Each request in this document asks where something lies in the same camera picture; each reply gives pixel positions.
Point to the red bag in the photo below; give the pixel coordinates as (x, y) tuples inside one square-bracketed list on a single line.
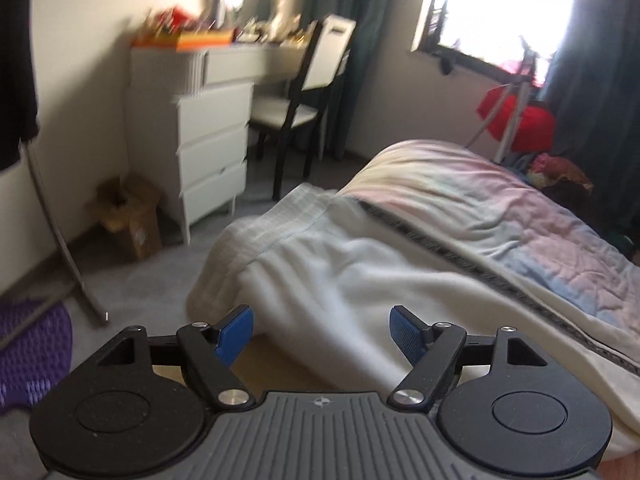
[(535, 125)]

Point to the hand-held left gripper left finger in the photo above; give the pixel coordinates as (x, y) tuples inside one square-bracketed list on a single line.
[(235, 332)]

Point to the pastel bed blanket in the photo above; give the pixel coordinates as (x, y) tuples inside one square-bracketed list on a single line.
[(475, 210)]

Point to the cream sweatpants with striped trim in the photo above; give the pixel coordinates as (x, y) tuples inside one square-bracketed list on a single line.
[(325, 285)]

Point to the purple bumpy mat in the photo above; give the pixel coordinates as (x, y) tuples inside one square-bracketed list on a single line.
[(30, 350)]

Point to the red pouch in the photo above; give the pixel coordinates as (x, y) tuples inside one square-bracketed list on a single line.
[(172, 17)]

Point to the black hanging garment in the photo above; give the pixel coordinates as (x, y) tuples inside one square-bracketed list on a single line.
[(17, 60)]

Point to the orange tray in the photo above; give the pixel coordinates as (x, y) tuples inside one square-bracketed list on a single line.
[(200, 40)]

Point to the row of cosmetic bottles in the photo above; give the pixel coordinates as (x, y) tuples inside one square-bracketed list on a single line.
[(270, 32)]

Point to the dark clothes pile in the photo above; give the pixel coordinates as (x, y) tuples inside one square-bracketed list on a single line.
[(600, 210)]

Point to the narrow teal curtain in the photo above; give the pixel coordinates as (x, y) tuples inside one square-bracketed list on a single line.
[(370, 35)]

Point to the black and white chair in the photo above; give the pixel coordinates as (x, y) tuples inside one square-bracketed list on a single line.
[(320, 65)]

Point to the cardboard box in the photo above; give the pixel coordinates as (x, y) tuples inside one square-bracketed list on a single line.
[(132, 220)]

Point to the pink clothes pile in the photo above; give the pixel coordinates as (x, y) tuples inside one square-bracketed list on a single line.
[(555, 170)]

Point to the wide teal curtain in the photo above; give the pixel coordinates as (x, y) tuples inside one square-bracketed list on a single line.
[(595, 85)]

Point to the small black object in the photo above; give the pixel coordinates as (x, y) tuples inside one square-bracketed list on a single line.
[(444, 64)]

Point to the white dressing table with drawers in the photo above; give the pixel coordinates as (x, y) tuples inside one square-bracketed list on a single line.
[(210, 135)]

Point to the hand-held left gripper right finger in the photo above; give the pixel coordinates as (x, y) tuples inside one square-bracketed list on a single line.
[(405, 332)]

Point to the dark framed window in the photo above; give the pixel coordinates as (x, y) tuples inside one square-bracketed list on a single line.
[(500, 5)]

